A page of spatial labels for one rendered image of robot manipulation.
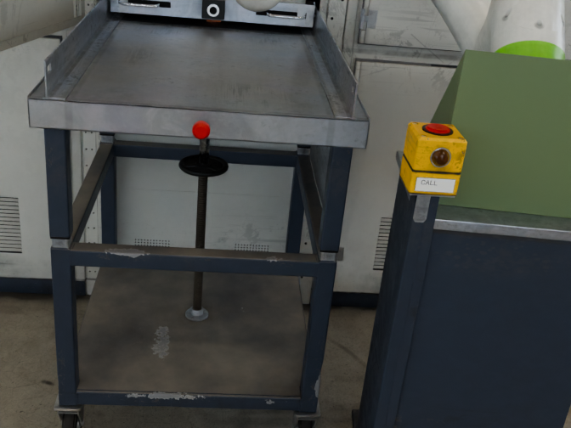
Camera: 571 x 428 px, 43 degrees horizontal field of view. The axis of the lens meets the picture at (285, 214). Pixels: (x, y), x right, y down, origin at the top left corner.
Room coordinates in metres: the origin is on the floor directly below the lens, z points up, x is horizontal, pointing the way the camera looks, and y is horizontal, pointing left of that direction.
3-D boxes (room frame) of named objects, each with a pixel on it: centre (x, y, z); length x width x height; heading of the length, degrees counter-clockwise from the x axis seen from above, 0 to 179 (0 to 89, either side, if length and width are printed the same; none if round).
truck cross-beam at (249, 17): (2.01, 0.25, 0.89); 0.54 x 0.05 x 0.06; 96
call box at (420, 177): (1.13, -0.23, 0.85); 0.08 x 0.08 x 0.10; 6
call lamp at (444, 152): (1.08, -0.23, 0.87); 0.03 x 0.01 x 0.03; 96
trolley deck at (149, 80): (1.61, 0.20, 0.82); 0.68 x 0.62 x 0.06; 6
